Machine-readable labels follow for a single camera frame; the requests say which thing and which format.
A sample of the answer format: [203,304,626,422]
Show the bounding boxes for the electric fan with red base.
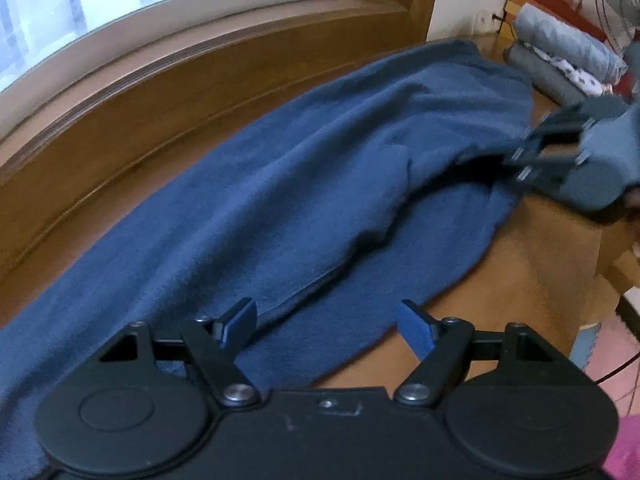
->
[594,0,640,59]

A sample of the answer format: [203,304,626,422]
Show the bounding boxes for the window with white frame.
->
[0,0,362,92]

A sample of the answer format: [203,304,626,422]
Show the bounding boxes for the wooden cabinet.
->
[590,210,640,321]

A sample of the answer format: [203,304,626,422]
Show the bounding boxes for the person's pink clothing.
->
[602,430,640,480]

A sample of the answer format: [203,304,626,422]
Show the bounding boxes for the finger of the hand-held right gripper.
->
[502,151,582,184]
[520,103,597,155]

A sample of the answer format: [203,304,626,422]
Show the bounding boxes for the patterned floor mat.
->
[570,322,603,373]

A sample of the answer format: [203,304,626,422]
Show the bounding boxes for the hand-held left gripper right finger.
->
[395,299,553,407]

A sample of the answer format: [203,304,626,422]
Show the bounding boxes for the pink bedcover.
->
[582,330,640,461]

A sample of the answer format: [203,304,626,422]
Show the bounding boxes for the yellow orange box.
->
[503,0,527,42]

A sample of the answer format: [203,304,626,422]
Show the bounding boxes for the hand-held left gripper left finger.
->
[97,297,262,407]

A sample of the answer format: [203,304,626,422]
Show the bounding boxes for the folded light blue garment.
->
[514,2,629,84]

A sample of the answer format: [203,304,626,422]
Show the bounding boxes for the brown wooden window sill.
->
[0,0,417,171]

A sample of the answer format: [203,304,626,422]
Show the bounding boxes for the dark blue pants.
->
[0,40,536,466]

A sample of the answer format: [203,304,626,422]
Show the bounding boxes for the folded white dotted garment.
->
[530,45,617,99]

